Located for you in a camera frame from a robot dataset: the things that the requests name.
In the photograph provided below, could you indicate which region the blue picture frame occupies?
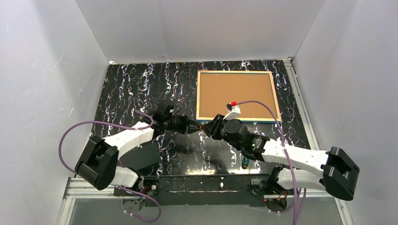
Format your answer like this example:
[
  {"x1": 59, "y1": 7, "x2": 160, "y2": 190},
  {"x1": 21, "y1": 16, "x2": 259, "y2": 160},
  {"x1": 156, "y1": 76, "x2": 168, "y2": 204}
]
[{"x1": 196, "y1": 70, "x2": 282, "y2": 123}]

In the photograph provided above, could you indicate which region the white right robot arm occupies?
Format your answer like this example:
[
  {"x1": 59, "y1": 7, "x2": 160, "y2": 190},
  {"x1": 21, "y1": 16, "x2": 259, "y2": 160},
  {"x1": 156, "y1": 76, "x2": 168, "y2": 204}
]
[{"x1": 200, "y1": 114, "x2": 360, "y2": 201}]

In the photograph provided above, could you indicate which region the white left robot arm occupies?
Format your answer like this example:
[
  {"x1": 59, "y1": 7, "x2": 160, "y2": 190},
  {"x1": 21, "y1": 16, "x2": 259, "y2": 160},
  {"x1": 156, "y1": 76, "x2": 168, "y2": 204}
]
[{"x1": 74, "y1": 113, "x2": 201, "y2": 190}]

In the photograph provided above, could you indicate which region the black right arm base motor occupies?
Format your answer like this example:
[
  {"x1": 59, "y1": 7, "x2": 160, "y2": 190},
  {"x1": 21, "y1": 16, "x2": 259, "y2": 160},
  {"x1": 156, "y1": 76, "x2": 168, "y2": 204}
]
[{"x1": 248, "y1": 167, "x2": 288, "y2": 199}]

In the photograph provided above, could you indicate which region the black square pad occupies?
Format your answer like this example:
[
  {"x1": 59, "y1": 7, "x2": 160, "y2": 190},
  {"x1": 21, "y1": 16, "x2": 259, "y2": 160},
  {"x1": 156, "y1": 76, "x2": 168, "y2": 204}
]
[{"x1": 118, "y1": 143, "x2": 161, "y2": 171}]

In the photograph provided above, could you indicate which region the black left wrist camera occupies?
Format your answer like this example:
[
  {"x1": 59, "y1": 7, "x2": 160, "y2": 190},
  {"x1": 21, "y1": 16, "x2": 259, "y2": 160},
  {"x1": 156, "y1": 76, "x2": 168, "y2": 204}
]
[{"x1": 151, "y1": 104, "x2": 180, "y2": 124}]

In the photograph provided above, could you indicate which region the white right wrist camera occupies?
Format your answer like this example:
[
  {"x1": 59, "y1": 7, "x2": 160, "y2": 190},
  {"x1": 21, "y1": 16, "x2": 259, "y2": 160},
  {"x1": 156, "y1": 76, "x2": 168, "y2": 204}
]
[{"x1": 223, "y1": 101, "x2": 241, "y2": 120}]

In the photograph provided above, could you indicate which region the green handled screwdriver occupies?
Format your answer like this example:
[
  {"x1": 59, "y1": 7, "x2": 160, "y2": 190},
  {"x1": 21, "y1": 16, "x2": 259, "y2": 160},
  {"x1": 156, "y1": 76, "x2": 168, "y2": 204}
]
[{"x1": 241, "y1": 157, "x2": 250, "y2": 169}]

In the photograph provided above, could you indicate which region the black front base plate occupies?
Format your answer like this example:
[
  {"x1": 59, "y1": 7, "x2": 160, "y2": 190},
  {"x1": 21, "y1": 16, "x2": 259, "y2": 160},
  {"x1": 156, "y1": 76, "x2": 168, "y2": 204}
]
[{"x1": 131, "y1": 174, "x2": 286, "y2": 207}]

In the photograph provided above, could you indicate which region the aluminium right side rail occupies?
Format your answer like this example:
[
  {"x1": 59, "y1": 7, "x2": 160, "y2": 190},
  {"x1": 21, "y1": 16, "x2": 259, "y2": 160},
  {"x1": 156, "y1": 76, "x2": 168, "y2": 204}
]
[{"x1": 282, "y1": 58, "x2": 320, "y2": 150}]

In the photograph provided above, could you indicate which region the aluminium rail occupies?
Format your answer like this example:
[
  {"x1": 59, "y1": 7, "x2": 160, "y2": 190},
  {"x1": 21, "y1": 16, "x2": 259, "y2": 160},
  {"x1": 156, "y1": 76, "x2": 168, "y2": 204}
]
[
  {"x1": 282, "y1": 58, "x2": 320, "y2": 150},
  {"x1": 57, "y1": 178, "x2": 353, "y2": 225}
]

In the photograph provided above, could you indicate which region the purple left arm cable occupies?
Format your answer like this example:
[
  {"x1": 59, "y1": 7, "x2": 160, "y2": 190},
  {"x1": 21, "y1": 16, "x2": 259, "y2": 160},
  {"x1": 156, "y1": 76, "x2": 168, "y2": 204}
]
[{"x1": 58, "y1": 110, "x2": 162, "y2": 223}]

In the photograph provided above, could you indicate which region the aluminium front rail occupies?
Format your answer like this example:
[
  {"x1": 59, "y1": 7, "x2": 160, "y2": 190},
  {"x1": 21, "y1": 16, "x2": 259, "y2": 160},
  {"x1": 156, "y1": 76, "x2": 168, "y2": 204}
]
[{"x1": 57, "y1": 178, "x2": 353, "y2": 225}]

